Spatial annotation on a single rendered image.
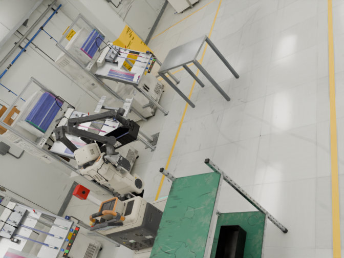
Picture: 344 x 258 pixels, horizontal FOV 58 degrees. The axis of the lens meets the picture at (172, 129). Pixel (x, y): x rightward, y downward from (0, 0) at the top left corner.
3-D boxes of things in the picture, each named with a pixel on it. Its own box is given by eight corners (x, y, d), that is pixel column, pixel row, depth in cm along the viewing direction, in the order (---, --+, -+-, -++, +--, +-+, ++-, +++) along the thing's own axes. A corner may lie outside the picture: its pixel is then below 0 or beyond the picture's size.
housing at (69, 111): (76, 114, 443) (73, 108, 431) (60, 142, 416) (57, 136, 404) (71, 113, 444) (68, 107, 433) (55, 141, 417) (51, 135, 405)
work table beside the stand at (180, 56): (229, 101, 412) (193, 59, 371) (192, 108, 464) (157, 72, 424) (239, 76, 431) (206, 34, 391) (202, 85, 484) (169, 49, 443)
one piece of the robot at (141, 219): (180, 250, 291) (115, 211, 250) (141, 257, 322) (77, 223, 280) (185, 217, 314) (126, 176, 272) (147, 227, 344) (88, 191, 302)
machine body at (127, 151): (141, 153, 486) (111, 130, 455) (125, 193, 447) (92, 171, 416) (116, 159, 529) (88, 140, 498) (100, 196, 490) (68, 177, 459)
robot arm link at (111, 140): (63, 134, 269) (64, 130, 261) (67, 120, 275) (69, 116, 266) (112, 148, 284) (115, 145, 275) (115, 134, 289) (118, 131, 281)
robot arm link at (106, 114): (68, 128, 273) (70, 123, 264) (66, 122, 275) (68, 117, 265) (113, 118, 294) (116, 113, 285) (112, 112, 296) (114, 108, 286)
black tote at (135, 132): (100, 157, 330) (91, 151, 325) (104, 144, 341) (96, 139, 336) (136, 139, 298) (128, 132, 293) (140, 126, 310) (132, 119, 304)
